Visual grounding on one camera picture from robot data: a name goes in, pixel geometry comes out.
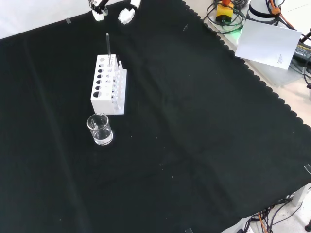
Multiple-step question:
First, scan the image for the yellow stop button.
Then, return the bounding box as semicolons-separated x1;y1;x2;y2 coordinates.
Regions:
215;0;235;25

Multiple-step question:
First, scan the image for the white test tube rack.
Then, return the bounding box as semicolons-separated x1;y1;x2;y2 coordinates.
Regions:
90;54;128;116

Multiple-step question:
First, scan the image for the clear glass rod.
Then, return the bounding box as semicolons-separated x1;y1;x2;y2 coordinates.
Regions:
105;33;113;67

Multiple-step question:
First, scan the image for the clear glass beaker with water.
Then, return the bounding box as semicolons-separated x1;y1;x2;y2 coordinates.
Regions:
86;112;114;146

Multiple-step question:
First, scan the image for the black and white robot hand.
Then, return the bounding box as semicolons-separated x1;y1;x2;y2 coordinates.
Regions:
88;0;143;26

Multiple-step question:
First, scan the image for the black power adapter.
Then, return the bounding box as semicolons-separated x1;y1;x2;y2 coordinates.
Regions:
291;41;311;66

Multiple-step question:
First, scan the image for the black bench cloth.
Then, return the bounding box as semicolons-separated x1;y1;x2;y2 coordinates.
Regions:
0;0;311;233

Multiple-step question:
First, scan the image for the pale board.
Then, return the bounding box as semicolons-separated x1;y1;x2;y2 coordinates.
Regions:
235;19;302;71

